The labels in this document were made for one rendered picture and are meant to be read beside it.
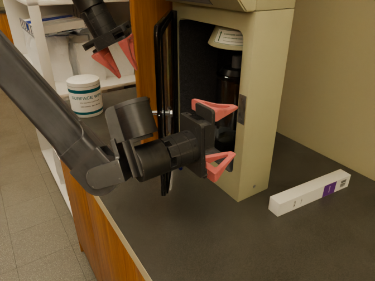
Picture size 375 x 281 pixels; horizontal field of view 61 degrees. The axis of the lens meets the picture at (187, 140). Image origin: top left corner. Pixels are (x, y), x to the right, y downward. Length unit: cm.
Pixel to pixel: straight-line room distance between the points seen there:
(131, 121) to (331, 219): 58
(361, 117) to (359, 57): 17
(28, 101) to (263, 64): 46
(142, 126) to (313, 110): 78
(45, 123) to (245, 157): 47
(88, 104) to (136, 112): 88
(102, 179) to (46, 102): 15
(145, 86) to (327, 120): 60
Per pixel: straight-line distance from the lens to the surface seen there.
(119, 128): 50
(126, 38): 70
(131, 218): 82
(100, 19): 72
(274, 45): 73
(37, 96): 53
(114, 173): 48
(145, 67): 97
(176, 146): 50
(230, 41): 78
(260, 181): 88
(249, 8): 66
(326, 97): 112
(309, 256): 77
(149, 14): 95
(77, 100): 136
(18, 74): 55
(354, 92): 107
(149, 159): 48
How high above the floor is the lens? 148
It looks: 28 degrees down
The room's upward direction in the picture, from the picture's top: straight up
